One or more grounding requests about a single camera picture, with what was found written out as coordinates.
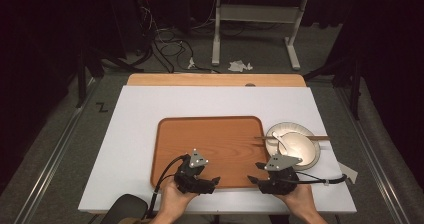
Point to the person's right hand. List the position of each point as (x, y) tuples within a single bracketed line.
[(301, 200)]

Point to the black metal stand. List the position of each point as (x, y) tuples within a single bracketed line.
[(355, 84), (81, 77)]

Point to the person's left hand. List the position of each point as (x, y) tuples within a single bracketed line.
[(173, 199)]

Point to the white table mat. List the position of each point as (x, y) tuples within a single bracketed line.
[(140, 124)]

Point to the metal floor rail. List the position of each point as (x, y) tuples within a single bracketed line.
[(56, 150), (373, 154)]

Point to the white bowl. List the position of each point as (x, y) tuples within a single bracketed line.
[(300, 147)]

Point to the wooden chopstick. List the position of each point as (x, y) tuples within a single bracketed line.
[(320, 137)]

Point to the white desk frame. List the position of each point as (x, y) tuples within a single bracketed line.
[(256, 13)]

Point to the black chair seat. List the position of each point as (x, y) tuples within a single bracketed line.
[(125, 207)]

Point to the wooden tray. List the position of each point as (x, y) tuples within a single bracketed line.
[(213, 144)]

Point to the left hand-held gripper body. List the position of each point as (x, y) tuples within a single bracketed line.
[(191, 182)]

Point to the white spoon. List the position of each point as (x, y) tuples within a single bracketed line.
[(279, 139)]

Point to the wooden table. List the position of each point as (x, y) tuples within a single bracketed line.
[(200, 79)]

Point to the crumpled white paper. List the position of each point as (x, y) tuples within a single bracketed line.
[(239, 66)]

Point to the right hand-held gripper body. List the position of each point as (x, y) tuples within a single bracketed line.
[(280, 180)]

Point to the white plate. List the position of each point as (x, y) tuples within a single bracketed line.
[(280, 128)]

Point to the small white paper scrap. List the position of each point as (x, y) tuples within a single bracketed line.
[(191, 63)]

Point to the white paper tag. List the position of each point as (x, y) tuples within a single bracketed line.
[(349, 172)]

